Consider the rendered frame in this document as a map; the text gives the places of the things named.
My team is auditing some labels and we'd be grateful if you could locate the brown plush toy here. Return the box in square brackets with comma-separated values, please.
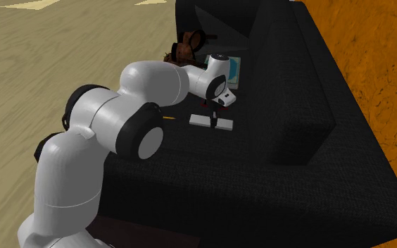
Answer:
[163, 30, 218, 68]

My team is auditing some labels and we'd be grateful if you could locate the black sofa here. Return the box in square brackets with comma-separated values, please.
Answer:
[96, 0, 397, 247]

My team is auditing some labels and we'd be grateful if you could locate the teal book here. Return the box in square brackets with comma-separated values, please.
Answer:
[203, 56, 242, 90]

